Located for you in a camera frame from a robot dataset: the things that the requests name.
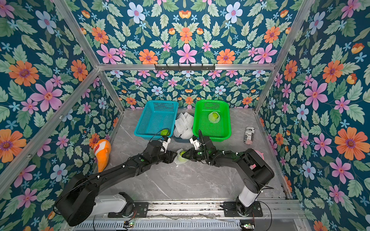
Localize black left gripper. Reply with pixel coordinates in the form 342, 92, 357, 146
150, 150, 179, 166

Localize white foam net sleeve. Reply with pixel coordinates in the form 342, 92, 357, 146
173, 149, 187, 165
208, 112, 220, 124

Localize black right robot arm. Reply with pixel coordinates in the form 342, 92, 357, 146
181, 131, 275, 217

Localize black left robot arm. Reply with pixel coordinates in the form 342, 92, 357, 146
54, 141, 177, 227

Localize grey bin of nets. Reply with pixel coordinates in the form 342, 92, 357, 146
171, 136, 190, 143

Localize pile of white foam nets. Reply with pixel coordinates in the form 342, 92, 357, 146
173, 112, 194, 140

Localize green custard apple at edge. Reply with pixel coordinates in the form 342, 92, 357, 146
160, 129, 171, 136

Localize bright green plastic basket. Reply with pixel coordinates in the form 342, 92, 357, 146
193, 100, 232, 142

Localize teal plastic basket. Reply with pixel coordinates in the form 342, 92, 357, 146
134, 100, 179, 140

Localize striped drink can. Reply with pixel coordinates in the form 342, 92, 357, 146
243, 126, 255, 145

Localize orange clownfish toy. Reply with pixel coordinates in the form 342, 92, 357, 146
93, 139, 112, 173

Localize pink alarm clock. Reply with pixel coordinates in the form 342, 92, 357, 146
250, 149, 264, 169

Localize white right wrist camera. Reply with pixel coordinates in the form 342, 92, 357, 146
189, 137, 201, 150

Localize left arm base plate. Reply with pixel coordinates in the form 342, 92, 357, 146
108, 202, 149, 218

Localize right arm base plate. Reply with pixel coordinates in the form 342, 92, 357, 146
220, 200, 263, 218

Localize black hook rail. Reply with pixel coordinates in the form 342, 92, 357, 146
154, 64, 216, 71

